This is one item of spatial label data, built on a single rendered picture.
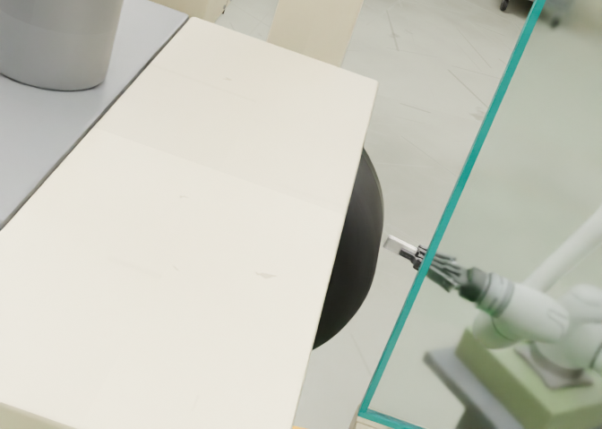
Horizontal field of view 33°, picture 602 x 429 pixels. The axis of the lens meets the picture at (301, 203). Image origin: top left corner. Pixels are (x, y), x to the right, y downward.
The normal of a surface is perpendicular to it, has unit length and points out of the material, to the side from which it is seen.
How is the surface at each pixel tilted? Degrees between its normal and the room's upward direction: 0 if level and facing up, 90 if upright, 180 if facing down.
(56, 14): 90
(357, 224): 65
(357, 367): 0
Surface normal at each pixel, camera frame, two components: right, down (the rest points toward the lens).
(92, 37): 0.66, 0.53
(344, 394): 0.29, -0.83
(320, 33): -0.15, 0.44
